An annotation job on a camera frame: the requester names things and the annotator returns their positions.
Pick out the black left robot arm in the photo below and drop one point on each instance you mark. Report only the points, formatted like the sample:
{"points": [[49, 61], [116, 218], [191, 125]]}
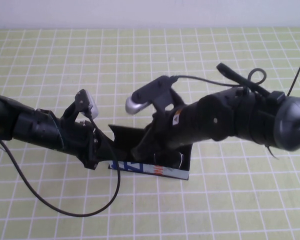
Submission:
{"points": [[25, 125]]}

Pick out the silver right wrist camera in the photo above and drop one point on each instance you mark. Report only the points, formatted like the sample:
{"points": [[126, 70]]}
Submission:
{"points": [[145, 96]]}

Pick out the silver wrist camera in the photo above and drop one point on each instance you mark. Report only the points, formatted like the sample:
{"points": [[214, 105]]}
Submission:
{"points": [[88, 103], [145, 96]]}

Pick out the black framed glasses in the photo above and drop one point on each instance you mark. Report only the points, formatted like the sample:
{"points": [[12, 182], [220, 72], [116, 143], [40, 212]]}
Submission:
{"points": [[178, 158]]}

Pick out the green white grid tablecloth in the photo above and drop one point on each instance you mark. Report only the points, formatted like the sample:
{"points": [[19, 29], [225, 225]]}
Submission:
{"points": [[215, 205]]}

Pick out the black glasses case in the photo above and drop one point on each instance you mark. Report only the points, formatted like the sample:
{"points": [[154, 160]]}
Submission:
{"points": [[126, 140]]}

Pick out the black zip tie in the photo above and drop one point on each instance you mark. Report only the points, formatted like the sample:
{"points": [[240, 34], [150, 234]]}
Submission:
{"points": [[271, 151], [296, 76]]}

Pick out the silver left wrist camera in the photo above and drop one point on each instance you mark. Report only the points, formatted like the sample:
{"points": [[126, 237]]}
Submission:
{"points": [[88, 103]]}

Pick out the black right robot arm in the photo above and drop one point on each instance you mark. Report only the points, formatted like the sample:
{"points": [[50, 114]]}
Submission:
{"points": [[252, 117]]}

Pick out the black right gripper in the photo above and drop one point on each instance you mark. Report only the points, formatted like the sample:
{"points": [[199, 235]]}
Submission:
{"points": [[175, 125]]}

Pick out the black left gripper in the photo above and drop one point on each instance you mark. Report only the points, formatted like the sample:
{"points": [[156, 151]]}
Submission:
{"points": [[77, 140]]}

